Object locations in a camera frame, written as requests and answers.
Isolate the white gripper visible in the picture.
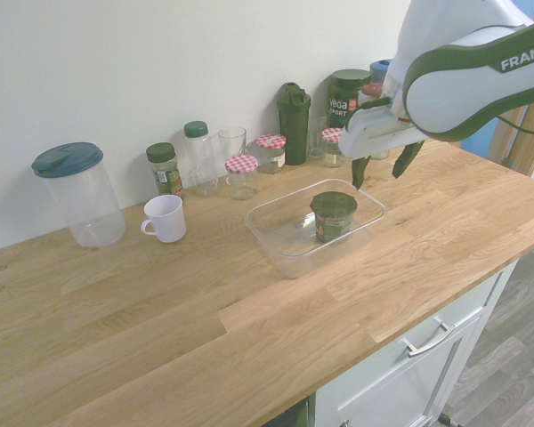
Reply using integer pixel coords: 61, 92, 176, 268
338, 103, 427, 191

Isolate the green cereal cup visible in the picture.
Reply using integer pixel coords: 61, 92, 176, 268
309, 190, 359, 245

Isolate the clear plastic rectangular container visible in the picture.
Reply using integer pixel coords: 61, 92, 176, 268
247, 177, 387, 280

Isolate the labelled jar red checked lid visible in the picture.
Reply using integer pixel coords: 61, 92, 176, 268
255, 133, 287, 174
320, 127, 346, 169

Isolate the short clear glass tumbler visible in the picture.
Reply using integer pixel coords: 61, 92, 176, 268
305, 116, 329, 158

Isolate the dark Vega protein tub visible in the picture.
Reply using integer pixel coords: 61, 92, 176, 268
328, 68, 374, 134

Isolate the dark shaker bottle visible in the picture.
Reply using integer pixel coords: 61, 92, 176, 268
275, 82, 312, 166

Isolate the clear pitcher blue lid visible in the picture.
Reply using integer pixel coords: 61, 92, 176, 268
368, 59, 393, 85

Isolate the small jar red checked lid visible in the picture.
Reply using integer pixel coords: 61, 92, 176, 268
224, 154, 260, 201

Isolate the tall clear drinking glass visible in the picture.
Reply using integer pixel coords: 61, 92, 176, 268
217, 126, 248, 188

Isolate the clear bottle green cap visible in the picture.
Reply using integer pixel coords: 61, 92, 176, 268
182, 120, 220, 197

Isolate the spice jar green lid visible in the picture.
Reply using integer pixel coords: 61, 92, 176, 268
145, 141, 186, 200

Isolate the white ceramic mug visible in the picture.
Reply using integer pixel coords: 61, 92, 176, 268
140, 194, 187, 245

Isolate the clear canister teal lid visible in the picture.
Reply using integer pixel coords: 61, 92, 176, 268
30, 141, 126, 248

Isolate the red white wrist camera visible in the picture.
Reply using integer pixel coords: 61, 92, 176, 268
358, 82, 392, 108

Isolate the wooden door frame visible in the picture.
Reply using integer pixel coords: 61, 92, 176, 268
484, 0, 534, 188

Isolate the silver cabinet bar handle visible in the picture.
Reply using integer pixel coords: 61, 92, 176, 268
401, 322, 456, 359

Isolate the white drawer with metal handle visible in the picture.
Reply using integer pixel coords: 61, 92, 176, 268
313, 260, 520, 427

